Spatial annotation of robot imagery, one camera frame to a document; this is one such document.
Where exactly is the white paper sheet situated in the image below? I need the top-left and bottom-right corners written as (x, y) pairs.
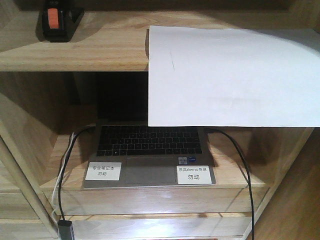
top-left (148, 26), bottom-right (320, 127)

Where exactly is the black stapler with orange tab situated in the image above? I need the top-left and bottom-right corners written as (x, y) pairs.
top-left (35, 0), bottom-right (85, 43)

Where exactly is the silver laptop with black keyboard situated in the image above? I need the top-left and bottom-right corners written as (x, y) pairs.
top-left (83, 71), bottom-right (216, 189)

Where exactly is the white label right on laptop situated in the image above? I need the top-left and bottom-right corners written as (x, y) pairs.
top-left (176, 165), bottom-right (214, 185)

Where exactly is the white label on laptop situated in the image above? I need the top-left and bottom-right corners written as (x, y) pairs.
top-left (85, 162), bottom-right (122, 181)
top-left (176, 165), bottom-right (214, 185)

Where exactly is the white label left on laptop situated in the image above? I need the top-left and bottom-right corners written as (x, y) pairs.
top-left (85, 162), bottom-right (122, 181)

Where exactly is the wooden shelf unit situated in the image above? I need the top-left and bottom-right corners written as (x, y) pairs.
top-left (0, 0), bottom-right (320, 240)

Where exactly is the grey usb hub adapter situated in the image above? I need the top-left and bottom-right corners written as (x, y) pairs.
top-left (58, 219), bottom-right (75, 240)

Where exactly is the black cable right of laptop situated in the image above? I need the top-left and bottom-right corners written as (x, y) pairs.
top-left (205, 127), bottom-right (256, 240)

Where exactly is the black cable of laptop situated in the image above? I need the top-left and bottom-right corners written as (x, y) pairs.
top-left (57, 125), bottom-right (96, 221)
top-left (205, 127), bottom-right (256, 240)

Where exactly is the black cable left of laptop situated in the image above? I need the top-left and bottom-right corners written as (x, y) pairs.
top-left (57, 125), bottom-right (96, 221)

